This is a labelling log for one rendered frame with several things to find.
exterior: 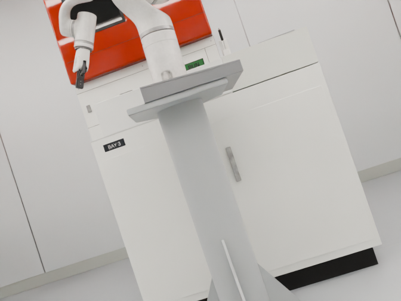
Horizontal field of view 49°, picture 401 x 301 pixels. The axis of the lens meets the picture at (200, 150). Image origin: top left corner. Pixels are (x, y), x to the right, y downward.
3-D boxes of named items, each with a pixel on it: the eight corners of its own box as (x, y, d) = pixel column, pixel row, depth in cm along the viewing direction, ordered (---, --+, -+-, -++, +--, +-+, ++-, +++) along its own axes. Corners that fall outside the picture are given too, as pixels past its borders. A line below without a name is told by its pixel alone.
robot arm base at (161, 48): (195, 74, 140) (179, 19, 140) (139, 93, 142) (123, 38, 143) (203, 83, 159) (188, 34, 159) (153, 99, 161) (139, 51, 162)
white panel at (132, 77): (98, 154, 247) (76, 86, 248) (237, 106, 239) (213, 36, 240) (96, 154, 244) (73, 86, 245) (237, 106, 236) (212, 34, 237)
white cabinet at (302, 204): (177, 286, 240) (129, 144, 242) (350, 233, 231) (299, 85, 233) (153, 337, 177) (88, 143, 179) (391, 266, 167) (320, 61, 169)
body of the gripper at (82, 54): (72, 48, 200) (70, 72, 200) (77, 43, 191) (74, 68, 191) (89, 51, 204) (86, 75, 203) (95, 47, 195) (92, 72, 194)
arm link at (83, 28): (70, 39, 193) (91, 40, 193) (73, 9, 194) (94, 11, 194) (75, 44, 202) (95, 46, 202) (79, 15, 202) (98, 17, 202)
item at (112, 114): (110, 137, 189) (100, 106, 189) (233, 94, 183) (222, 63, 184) (103, 137, 180) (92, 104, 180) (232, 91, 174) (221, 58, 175)
